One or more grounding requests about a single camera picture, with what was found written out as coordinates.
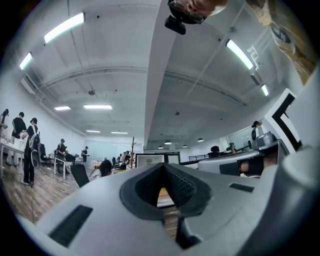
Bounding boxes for white ceiling pipework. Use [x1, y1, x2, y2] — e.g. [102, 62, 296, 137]
[246, 44, 264, 74]

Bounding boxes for wooden coat rack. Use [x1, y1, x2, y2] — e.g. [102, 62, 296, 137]
[129, 136, 138, 169]

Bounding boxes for thin-framed eyeglasses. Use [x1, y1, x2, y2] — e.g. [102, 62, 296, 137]
[167, 0, 206, 24]

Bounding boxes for small white table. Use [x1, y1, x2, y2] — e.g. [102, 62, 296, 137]
[53, 156, 74, 180]

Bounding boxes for black-framed glass cabinet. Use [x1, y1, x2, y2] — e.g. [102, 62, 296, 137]
[164, 151, 181, 165]

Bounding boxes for person's face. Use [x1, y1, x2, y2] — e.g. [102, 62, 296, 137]
[172, 0, 228, 18]

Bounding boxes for person's right hand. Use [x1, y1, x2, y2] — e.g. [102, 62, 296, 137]
[219, 152, 279, 176]

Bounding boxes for grey backpack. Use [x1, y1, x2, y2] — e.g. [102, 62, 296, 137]
[28, 125, 42, 151]

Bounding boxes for black head-worn camera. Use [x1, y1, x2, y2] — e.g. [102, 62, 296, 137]
[164, 14, 187, 36]

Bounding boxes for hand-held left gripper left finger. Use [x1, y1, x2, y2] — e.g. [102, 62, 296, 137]
[37, 162, 185, 256]

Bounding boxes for black office chair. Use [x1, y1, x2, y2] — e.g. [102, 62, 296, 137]
[39, 143, 55, 166]
[69, 163, 91, 189]

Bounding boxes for black-framed white screen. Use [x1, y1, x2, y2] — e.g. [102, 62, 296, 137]
[134, 152, 166, 169]

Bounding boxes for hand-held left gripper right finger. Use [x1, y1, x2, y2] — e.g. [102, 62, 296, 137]
[163, 162, 261, 251]

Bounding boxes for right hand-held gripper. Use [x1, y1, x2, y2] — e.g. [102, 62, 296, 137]
[197, 67, 320, 180]

